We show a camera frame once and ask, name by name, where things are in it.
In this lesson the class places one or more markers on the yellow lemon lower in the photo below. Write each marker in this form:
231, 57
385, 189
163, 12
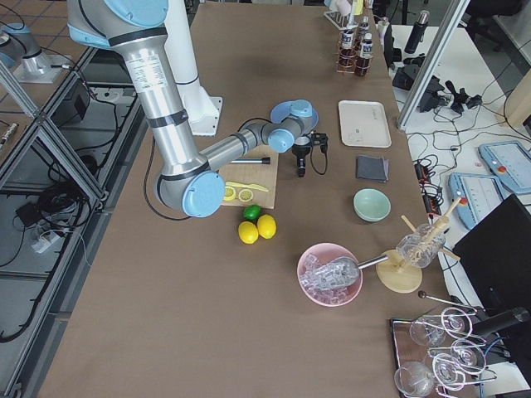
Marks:
248, 232

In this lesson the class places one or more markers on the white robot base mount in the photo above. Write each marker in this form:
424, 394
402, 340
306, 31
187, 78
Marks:
204, 111

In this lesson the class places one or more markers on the wooden stand with round base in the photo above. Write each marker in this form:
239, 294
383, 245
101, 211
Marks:
400, 276

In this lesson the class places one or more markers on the yellow lemon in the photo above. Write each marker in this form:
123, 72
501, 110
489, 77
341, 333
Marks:
248, 232
266, 226

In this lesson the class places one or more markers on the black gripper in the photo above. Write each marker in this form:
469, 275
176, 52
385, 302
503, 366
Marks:
300, 152

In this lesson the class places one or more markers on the black water bottle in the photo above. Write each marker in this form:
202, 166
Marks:
417, 33

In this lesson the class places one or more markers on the steel ice scoop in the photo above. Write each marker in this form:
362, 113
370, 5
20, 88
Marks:
342, 272

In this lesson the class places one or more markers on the drink bottle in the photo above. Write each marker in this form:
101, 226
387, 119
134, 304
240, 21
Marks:
346, 52
363, 27
364, 55

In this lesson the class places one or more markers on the pink bowl of ice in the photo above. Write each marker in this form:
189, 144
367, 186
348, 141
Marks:
312, 259

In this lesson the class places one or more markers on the lower middle drink bottle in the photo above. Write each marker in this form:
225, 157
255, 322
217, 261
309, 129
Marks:
346, 52

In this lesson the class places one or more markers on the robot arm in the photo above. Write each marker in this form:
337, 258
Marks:
150, 36

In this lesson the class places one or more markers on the top drink bottle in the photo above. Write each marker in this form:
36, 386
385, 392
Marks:
364, 55

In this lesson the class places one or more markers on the yellow plastic knife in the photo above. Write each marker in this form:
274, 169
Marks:
252, 186

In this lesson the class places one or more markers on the mint green bowl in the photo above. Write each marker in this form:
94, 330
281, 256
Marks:
371, 205

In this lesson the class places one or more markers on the wine glass upper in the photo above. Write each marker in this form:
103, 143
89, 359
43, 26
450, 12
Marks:
427, 332

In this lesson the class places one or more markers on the lower outer drink bottle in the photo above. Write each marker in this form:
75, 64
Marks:
363, 27

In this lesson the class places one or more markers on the glass mug on stand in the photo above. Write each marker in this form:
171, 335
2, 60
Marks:
421, 247

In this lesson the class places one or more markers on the teach pendant far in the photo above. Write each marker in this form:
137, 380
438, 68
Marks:
510, 163

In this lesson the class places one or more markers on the green lime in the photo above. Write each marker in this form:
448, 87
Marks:
252, 212

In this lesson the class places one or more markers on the lemon half on board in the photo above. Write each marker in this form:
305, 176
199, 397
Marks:
230, 193

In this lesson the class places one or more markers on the cream rabbit tray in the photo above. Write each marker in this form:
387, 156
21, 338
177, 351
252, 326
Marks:
363, 124

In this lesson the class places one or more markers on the wine glass rack tray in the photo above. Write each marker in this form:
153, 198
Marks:
458, 364

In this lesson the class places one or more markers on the yellow lemon upper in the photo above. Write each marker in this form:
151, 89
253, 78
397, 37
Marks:
266, 226

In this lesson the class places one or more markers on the lemon slice on board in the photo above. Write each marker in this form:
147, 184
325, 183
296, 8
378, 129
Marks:
245, 195

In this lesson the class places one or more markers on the grey folded cloth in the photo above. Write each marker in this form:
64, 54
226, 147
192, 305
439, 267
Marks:
372, 168

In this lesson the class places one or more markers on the blue plate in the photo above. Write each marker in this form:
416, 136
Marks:
282, 110

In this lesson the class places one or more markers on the teach pendant near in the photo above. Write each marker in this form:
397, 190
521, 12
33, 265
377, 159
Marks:
481, 194

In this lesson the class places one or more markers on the wine glass lower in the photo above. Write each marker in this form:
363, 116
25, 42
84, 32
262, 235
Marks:
414, 379

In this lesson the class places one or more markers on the teach pendant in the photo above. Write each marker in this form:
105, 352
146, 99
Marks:
481, 194
510, 163

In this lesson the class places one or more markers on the bamboo cutting board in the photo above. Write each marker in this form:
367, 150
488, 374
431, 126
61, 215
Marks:
264, 175

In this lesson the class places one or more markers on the copper wire bottle rack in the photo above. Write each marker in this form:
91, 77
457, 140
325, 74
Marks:
354, 52

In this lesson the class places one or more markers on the white cup rack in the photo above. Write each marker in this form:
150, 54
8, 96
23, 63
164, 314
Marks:
342, 13

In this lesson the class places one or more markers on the black monitor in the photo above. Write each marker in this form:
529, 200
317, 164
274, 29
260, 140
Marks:
495, 255

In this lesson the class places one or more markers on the steel muddler black tip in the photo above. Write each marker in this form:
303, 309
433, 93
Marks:
264, 160

